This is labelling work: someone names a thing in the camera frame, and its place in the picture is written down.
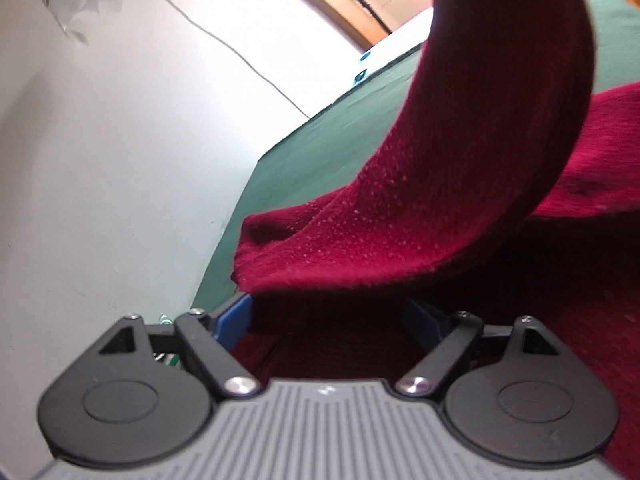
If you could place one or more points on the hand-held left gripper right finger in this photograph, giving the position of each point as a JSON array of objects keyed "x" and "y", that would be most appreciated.
[{"x": 425, "y": 322}]

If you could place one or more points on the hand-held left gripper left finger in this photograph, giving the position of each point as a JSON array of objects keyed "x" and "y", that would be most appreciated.
[{"x": 232, "y": 320}]

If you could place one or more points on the dark red knit sweater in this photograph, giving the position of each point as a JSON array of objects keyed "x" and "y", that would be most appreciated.
[{"x": 475, "y": 185}]

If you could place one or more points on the green striped folded shirt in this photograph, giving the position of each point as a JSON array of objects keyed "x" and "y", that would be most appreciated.
[{"x": 172, "y": 360}]

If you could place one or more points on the green felt table cover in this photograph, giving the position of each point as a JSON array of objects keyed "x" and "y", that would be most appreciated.
[{"x": 325, "y": 145}]

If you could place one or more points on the blue plastic item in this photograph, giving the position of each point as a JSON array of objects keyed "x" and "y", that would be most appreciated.
[{"x": 359, "y": 77}]

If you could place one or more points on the white side table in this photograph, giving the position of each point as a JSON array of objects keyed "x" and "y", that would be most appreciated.
[{"x": 400, "y": 40}]

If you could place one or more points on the wooden door frame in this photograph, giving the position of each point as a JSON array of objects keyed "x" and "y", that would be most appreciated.
[{"x": 345, "y": 15}]

